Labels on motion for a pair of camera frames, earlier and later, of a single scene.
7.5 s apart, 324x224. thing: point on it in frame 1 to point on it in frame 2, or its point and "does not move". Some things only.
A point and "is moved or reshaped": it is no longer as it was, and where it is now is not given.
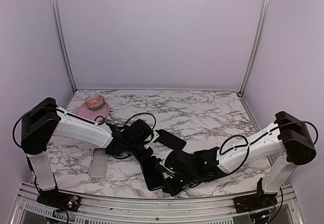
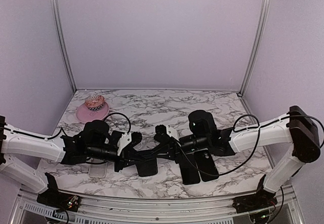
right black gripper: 172,188 to 172,150
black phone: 152,173 is moved or reshaped
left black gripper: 147,156 to 130,154
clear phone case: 98,165 does not move
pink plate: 97,115 does not move
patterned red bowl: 94,103 does not move
